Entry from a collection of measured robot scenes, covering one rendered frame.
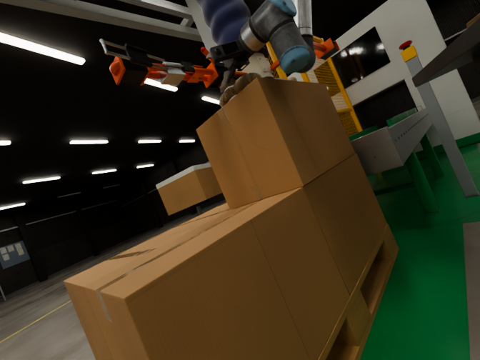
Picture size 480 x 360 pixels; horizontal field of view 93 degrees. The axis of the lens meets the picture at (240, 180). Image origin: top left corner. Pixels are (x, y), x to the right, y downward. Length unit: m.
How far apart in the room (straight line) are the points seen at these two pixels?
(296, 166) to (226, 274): 0.44
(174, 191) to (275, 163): 2.06
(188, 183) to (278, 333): 2.17
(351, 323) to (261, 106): 0.76
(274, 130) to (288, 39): 0.27
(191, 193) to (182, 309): 2.21
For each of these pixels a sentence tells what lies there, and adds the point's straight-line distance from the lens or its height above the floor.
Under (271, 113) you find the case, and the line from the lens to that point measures 0.81.
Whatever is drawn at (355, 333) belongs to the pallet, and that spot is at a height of 0.06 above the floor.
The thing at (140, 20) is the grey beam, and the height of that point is 3.14.
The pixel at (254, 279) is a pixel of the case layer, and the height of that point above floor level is 0.42.
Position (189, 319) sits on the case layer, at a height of 0.45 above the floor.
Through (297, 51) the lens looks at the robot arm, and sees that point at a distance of 0.79.
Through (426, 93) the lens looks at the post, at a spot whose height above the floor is 0.70.
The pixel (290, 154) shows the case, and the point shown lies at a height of 0.66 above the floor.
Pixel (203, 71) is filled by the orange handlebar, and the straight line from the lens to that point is 0.95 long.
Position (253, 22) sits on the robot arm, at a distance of 0.87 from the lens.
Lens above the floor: 0.64
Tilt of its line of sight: 1 degrees up
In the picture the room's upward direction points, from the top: 23 degrees counter-clockwise
